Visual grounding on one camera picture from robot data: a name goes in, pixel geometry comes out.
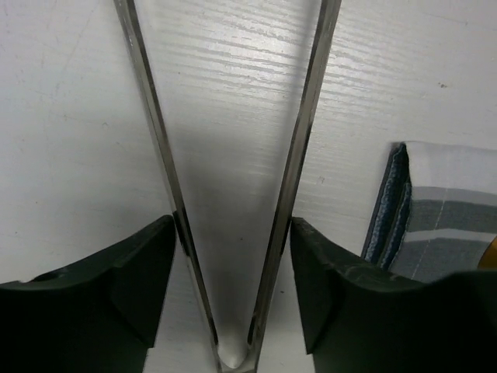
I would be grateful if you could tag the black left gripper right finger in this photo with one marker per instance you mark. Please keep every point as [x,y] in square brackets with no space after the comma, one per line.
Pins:
[357,317]

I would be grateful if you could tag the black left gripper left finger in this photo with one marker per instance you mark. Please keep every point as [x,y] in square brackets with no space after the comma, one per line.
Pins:
[99,314]

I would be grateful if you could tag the grey striped placemat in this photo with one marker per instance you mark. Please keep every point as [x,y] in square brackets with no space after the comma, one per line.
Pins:
[435,212]

